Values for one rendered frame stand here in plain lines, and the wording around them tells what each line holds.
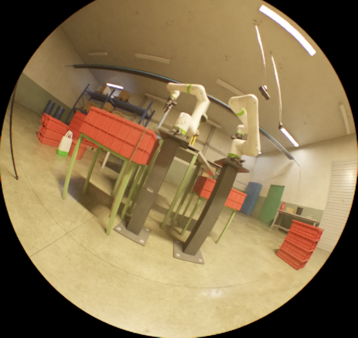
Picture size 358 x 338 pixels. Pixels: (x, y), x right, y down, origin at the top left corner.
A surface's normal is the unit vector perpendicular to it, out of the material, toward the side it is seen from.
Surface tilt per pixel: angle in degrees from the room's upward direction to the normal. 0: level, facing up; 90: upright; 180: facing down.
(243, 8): 180
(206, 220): 90
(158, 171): 90
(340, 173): 90
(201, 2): 180
